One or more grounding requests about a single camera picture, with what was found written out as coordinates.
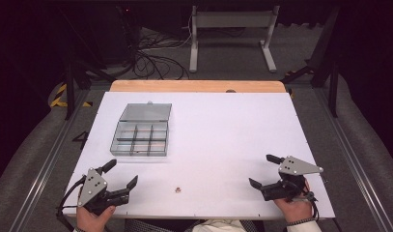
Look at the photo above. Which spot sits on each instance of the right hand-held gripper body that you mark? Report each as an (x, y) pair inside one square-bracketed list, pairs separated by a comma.
[(294, 167)]

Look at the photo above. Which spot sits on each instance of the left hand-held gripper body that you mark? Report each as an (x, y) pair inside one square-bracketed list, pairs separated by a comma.
[(92, 190)]

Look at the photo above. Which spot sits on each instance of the person's left hand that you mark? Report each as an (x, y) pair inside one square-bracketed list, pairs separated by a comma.
[(92, 220)]

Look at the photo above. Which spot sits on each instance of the person's right hand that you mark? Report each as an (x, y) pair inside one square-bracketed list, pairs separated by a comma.
[(297, 208)]

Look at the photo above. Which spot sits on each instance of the small brown round part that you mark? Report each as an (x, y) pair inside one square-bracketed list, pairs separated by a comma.
[(177, 189)]

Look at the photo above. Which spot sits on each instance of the clear plastic compartment box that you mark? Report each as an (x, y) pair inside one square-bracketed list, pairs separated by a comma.
[(142, 130)]

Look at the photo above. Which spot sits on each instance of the person's white clothing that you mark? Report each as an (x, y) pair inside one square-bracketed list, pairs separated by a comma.
[(218, 226)]

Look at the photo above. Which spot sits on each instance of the white table cover board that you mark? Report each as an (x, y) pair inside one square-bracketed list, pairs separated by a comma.
[(216, 135)]

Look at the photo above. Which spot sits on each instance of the yellow black hazard tape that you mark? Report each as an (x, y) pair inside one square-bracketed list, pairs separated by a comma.
[(60, 96)]

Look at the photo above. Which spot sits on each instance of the black tripod stand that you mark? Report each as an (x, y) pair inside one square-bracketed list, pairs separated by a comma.
[(71, 83)]

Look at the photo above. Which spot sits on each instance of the black metal stand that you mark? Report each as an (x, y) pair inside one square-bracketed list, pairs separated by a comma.
[(322, 61)]

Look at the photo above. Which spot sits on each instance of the grey metal stand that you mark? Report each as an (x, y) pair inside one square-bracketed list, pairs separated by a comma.
[(232, 21)]

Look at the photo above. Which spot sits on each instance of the aluminium floor rail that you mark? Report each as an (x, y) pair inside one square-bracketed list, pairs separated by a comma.
[(351, 161), (44, 167)]

